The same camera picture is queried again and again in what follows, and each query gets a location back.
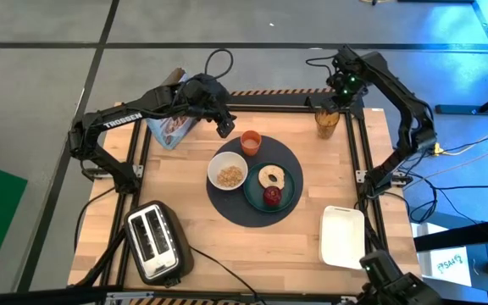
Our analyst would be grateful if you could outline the black tripod stand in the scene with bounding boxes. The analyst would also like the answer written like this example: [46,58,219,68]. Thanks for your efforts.
[0,228,127,305]

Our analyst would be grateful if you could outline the orange plastic cup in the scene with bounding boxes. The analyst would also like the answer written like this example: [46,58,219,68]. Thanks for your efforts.
[240,130,263,158]

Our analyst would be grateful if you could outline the black aluminium table frame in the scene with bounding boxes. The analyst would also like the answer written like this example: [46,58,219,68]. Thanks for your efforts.
[99,103,392,304]

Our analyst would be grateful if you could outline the red apple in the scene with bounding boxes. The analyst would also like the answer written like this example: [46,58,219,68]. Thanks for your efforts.
[262,186,283,208]

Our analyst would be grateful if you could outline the black and silver toaster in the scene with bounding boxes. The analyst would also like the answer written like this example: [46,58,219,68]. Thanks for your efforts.
[123,200,196,289]

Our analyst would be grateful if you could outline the black floor cables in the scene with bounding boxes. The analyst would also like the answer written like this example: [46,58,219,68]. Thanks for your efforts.
[396,167,488,225]

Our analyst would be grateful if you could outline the round dark woven placemat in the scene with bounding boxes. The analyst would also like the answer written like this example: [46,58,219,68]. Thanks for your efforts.
[205,135,304,229]

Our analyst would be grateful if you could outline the amber drinking glass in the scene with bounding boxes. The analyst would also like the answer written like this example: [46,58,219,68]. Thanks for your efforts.
[314,108,341,141]

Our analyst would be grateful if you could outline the black toaster power cable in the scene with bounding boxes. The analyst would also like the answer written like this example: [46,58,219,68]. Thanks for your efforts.
[188,245,267,305]

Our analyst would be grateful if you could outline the sliced bagel half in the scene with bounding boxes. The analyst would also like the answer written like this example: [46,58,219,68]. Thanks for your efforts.
[258,165,286,191]

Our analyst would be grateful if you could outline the brown cereal pieces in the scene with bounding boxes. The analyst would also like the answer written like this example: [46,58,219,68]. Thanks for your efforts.
[216,165,245,188]

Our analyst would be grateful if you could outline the white ceramic bowl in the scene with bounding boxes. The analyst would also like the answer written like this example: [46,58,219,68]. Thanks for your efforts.
[207,151,249,191]

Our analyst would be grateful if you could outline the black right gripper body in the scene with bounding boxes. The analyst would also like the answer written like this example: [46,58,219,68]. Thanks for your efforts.
[326,67,369,108]

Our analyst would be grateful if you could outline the black device with green light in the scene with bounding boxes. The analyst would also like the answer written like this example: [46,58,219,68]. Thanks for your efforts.
[356,249,444,305]

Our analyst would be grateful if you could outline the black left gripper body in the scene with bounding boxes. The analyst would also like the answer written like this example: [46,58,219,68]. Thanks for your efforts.
[180,72,230,125]

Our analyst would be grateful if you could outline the white rectangular container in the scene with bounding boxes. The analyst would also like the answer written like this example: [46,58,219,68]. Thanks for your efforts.
[318,205,366,271]

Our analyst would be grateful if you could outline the black stand bar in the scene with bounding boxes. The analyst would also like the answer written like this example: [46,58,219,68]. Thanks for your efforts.
[413,214,488,252]

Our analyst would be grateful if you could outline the white box with label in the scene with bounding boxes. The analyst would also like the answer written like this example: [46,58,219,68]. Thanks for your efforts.
[417,245,474,287]

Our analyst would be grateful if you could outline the blue cinnamon cereal box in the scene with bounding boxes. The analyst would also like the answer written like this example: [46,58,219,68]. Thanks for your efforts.
[145,67,201,152]

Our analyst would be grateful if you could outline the dark panel with hazard tape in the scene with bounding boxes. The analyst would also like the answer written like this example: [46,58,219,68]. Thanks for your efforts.
[226,87,336,107]
[127,296,262,305]

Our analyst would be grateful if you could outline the dark green plate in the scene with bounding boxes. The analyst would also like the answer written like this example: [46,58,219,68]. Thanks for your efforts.
[242,162,297,214]

